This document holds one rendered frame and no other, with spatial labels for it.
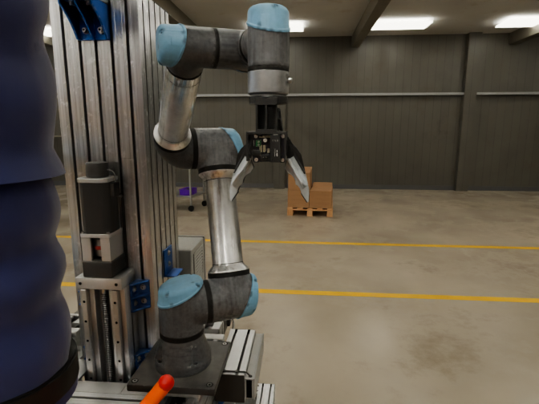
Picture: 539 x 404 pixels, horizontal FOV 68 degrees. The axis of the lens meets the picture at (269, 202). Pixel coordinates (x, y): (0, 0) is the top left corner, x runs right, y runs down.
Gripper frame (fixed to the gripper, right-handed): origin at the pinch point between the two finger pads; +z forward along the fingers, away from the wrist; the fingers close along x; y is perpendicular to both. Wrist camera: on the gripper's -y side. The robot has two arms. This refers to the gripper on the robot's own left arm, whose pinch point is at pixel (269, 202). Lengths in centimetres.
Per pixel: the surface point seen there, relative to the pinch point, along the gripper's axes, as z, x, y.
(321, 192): 106, 40, -665
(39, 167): -9.5, -27.4, 28.4
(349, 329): 152, 47, -234
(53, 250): 2.8, -28.9, 25.2
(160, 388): 22.4, -13.3, 27.3
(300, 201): 125, 1, -669
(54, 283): 7.1, -28.1, 26.8
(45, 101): -17.9, -27.0, 26.5
